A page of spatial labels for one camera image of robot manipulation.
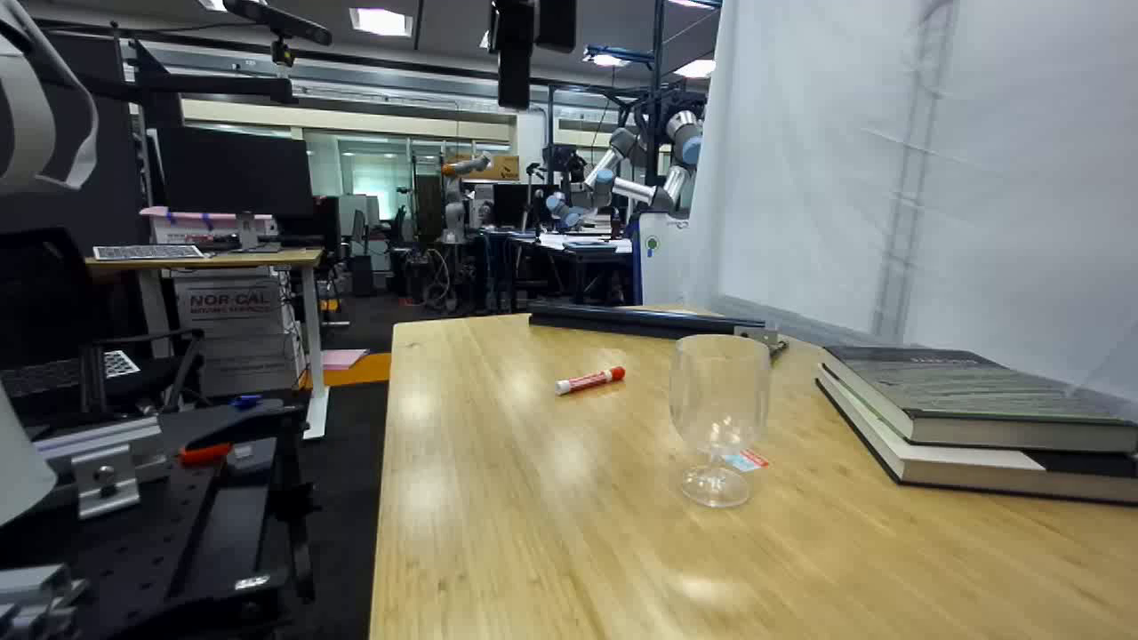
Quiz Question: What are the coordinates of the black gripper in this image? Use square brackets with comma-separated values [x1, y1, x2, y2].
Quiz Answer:
[495, 0, 581, 115]

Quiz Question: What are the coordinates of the red marker with white label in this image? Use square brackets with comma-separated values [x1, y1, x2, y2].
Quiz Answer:
[555, 362, 628, 400]

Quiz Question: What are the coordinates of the clear plastic stemless glass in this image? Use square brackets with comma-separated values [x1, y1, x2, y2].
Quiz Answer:
[665, 331, 775, 515]

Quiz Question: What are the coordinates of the dark background office table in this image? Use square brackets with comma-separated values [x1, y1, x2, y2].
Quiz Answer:
[480, 228, 639, 313]

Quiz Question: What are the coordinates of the black overhead boom bar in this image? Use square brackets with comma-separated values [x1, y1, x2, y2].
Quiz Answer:
[225, 0, 338, 51]

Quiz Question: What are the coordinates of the black computer monitor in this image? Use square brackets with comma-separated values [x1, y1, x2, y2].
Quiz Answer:
[155, 120, 321, 235]

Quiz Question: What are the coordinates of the wooden desk with white legs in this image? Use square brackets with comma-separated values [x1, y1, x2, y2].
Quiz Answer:
[83, 241, 334, 446]

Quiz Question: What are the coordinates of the pink paper sheet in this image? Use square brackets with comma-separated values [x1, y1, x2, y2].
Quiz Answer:
[317, 344, 374, 373]

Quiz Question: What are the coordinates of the pink purple box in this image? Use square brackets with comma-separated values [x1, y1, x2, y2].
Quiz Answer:
[138, 203, 283, 248]

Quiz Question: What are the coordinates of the small metal clip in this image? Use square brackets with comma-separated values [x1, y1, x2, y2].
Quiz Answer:
[731, 325, 794, 368]

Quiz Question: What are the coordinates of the white printed box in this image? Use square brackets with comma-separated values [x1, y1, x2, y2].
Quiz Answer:
[169, 266, 301, 402]

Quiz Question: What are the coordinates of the metal truss behind curtain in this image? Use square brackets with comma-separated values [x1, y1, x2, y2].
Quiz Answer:
[866, 0, 967, 350]

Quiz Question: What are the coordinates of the grey computer keyboard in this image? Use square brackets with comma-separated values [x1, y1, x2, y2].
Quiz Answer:
[90, 241, 205, 266]

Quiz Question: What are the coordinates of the small white red label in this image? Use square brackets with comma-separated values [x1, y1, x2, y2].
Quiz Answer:
[713, 448, 771, 482]

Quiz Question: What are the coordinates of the white translucent curtain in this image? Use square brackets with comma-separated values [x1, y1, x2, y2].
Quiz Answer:
[635, 0, 1138, 405]

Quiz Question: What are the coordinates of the silver aluminium extrusion bar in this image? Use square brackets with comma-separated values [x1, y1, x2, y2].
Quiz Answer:
[33, 414, 167, 470]

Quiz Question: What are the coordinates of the grey cover thick book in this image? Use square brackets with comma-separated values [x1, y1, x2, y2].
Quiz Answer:
[815, 343, 1138, 454]

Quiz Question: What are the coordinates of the stack of dark books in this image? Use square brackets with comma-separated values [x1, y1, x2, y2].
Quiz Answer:
[812, 370, 1138, 509]

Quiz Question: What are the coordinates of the black perforated breadboard table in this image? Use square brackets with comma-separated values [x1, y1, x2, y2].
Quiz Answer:
[0, 400, 328, 640]

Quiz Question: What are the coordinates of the silver metal clamp piece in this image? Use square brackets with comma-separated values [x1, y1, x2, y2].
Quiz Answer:
[0, 561, 93, 640]

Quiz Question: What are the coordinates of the long black metal rail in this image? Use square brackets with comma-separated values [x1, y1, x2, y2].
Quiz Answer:
[527, 298, 769, 343]

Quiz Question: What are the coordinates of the orange handled tool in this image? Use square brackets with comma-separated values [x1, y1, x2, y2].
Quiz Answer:
[174, 440, 236, 470]

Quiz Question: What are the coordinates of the black camera stand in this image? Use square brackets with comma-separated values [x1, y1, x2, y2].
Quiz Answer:
[102, 402, 321, 640]

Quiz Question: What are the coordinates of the silver metal angle bracket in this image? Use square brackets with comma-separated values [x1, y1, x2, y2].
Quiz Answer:
[67, 440, 146, 523]

